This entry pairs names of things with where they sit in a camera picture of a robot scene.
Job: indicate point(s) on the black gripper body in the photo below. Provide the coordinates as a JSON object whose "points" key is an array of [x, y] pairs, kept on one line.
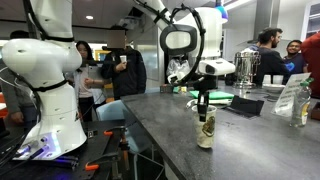
{"points": [[204, 83]]}

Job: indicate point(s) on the white printed paper cup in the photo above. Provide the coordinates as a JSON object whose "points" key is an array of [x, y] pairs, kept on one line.
{"points": [[205, 131]]}

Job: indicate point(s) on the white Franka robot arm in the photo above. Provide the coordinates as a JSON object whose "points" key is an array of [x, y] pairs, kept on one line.
{"points": [[50, 100]]}

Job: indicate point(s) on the small white held cup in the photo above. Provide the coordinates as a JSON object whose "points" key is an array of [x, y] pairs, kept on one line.
{"points": [[123, 59]]}

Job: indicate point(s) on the green cutting mat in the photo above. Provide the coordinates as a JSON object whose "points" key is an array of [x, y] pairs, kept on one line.
{"points": [[218, 95]]}

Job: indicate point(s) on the white paper sheet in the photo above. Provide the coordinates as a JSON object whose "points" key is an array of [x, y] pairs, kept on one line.
{"points": [[222, 101]]}

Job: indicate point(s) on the small yellow box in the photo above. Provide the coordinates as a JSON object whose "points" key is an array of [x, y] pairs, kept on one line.
{"points": [[183, 89]]}

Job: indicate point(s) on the small green box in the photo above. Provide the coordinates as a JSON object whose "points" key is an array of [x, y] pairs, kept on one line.
{"points": [[176, 89]]}

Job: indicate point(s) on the woman with face mask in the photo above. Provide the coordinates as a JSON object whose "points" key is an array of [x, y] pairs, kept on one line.
{"points": [[178, 68]]}

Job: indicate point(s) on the small dark box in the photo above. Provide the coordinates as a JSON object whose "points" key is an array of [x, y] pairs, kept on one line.
{"points": [[166, 88]]}

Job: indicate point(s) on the black flat pouch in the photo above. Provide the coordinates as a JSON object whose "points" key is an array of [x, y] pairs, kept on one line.
{"points": [[246, 106]]}

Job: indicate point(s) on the silver coffee urn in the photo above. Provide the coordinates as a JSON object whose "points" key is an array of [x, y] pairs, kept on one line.
{"points": [[246, 70]]}

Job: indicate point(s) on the white stacked cups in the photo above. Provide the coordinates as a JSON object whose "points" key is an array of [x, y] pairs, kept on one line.
{"points": [[267, 79], [278, 79]]}

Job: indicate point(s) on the white bowl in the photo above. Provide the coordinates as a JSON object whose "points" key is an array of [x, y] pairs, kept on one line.
{"points": [[273, 88]]}

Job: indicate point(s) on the bearded man in dark shirt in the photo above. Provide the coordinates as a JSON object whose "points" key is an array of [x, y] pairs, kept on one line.
{"points": [[271, 61]]}

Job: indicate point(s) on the blue pendant lamp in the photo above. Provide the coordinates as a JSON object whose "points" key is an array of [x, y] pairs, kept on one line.
{"points": [[223, 11]]}

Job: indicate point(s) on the person in black jacket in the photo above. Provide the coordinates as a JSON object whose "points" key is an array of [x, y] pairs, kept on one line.
{"points": [[125, 78]]}

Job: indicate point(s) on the white printed table sign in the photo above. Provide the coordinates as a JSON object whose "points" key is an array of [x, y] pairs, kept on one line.
{"points": [[289, 96]]}

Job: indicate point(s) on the light blue chair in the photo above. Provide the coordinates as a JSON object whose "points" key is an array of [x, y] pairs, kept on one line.
{"points": [[113, 111]]}

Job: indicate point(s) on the clear bottle with green cap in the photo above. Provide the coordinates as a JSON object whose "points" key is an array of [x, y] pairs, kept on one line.
{"points": [[301, 106]]}

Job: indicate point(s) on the man in blue shirt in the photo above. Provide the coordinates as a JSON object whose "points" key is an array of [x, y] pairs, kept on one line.
{"points": [[296, 61]]}

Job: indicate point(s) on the person in red top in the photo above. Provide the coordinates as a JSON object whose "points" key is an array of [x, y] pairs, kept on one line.
{"points": [[312, 60]]}

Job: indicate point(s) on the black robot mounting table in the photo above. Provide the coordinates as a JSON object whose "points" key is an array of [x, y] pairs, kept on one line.
{"points": [[96, 146]]}

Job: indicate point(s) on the woman in white top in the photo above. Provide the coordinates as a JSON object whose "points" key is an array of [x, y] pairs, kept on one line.
{"points": [[85, 90]]}

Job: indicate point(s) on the person in grey sweater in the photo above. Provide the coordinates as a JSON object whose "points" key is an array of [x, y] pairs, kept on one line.
{"points": [[15, 100]]}

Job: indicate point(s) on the steel range hood duct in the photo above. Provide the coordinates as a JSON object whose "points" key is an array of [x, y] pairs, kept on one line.
{"points": [[265, 13]]}

